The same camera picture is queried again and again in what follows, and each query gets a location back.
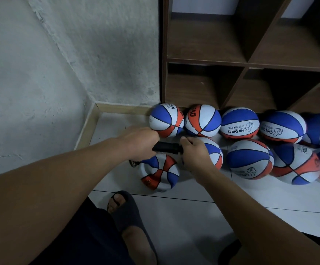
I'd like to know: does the black sandal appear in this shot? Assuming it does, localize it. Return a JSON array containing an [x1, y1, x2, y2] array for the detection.
[[218, 239, 244, 265], [106, 190, 160, 265]]

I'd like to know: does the black hand pump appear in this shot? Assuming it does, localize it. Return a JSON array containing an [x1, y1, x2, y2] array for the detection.
[[129, 141, 184, 168]]

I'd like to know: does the person's right hand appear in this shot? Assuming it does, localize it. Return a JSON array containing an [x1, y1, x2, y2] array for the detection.
[[179, 135, 219, 186]]

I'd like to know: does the brown wooden cubby shelf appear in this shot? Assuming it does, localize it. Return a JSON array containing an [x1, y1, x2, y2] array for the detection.
[[159, 0, 320, 115]]

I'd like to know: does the person's left forearm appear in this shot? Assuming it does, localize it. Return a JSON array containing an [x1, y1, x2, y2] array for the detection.
[[0, 139, 138, 265]]

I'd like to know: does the person's right forearm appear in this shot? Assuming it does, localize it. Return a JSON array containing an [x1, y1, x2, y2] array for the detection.
[[199, 170, 320, 265]]

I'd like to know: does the person's left hand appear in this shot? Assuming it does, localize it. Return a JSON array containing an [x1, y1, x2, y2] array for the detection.
[[118, 126, 161, 161]]

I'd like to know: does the person's left foot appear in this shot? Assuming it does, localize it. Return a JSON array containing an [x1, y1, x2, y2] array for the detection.
[[108, 194, 156, 265]]

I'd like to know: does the beige baseboard strip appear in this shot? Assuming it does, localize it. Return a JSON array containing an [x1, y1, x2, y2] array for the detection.
[[75, 103, 101, 151], [96, 102, 152, 115]]

